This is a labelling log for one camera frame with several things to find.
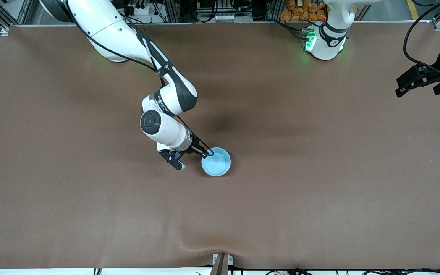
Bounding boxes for brown table mat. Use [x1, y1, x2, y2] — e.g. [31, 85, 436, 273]
[0, 21, 440, 270]

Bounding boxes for blue bowl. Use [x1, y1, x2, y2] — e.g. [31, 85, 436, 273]
[201, 147, 231, 177]

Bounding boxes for grey metal bracket post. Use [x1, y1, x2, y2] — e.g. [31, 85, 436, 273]
[212, 253, 234, 275]

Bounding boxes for white terminal block strip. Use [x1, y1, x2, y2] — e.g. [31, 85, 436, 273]
[198, 13, 254, 23]

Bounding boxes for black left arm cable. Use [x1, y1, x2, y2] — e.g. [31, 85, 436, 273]
[403, 0, 440, 76]

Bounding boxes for white power strip with plugs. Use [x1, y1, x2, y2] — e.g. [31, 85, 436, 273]
[125, 0, 156, 16]

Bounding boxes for orange packaged goods pile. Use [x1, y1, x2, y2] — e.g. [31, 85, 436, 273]
[280, 0, 328, 22]

